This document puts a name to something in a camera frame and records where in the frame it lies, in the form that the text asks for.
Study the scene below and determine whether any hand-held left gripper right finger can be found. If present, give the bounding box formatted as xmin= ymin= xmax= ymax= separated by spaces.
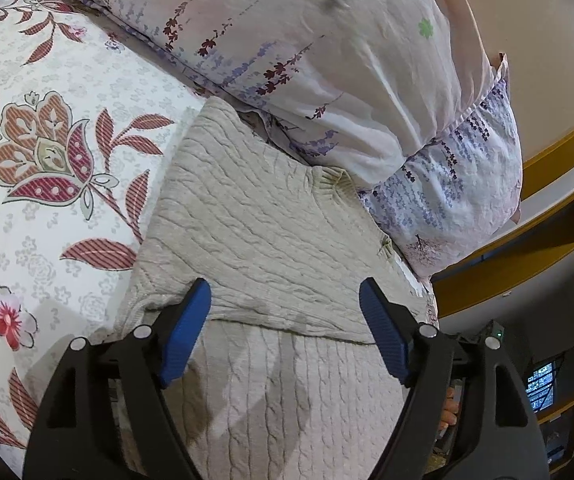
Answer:
xmin=358 ymin=277 xmax=552 ymax=480

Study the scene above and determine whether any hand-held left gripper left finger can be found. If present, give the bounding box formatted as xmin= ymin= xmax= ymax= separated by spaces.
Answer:
xmin=21 ymin=277 xmax=213 ymax=480

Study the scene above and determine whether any cream cable-knit sweater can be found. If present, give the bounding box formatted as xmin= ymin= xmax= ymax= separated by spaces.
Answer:
xmin=111 ymin=95 xmax=440 ymax=480

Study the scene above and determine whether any person's right hand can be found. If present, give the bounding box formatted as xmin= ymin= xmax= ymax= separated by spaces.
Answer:
xmin=439 ymin=386 xmax=464 ymax=428

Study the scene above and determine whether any barred window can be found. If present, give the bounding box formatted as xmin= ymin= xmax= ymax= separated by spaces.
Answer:
xmin=526 ymin=355 xmax=570 ymax=413

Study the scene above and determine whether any wooden cabinet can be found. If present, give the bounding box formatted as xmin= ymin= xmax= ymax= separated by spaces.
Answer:
xmin=536 ymin=391 xmax=574 ymax=473

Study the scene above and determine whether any yellow wooden headboard shelf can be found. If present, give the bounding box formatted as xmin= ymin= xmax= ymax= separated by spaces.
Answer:
xmin=435 ymin=106 xmax=574 ymax=317

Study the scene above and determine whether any lavender floral pillow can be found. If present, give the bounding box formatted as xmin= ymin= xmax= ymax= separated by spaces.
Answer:
xmin=247 ymin=78 xmax=524 ymax=282

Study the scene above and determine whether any red floral bed sheet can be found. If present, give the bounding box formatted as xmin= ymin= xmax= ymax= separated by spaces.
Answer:
xmin=0 ymin=0 xmax=209 ymax=477

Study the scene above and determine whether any white pillow with purple flowers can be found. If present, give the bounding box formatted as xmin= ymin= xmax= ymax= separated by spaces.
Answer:
xmin=42 ymin=0 xmax=510 ymax=187

